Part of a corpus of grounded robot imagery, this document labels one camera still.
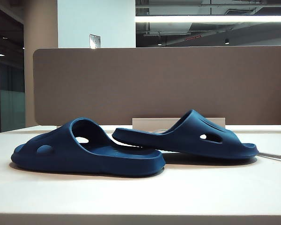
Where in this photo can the dark glass door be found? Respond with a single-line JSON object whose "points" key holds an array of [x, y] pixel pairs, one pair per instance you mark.
{"points": [[9, 93]]}

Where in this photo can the blue slipper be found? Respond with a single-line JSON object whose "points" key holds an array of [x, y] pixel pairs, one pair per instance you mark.
{"points": [[189, 140], [61, 152]]}

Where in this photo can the red LED sign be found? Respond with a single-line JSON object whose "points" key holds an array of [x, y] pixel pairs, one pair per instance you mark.
{"points": [[192, 38]]}

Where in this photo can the black pendant lamp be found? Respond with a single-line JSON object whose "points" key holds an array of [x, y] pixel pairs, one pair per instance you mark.
{"points": [[227, 41]]}

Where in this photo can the metal wall plate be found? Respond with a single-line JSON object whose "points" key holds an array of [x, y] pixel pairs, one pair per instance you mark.
{"points": [[94, 41]]}

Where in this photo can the long ceiling light strip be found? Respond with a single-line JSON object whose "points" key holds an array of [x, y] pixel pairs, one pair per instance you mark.
{"points": [[213, 18]]}

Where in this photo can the brown desk partition panel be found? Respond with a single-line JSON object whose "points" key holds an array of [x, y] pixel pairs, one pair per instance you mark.
{"points": [[154, 82]]}

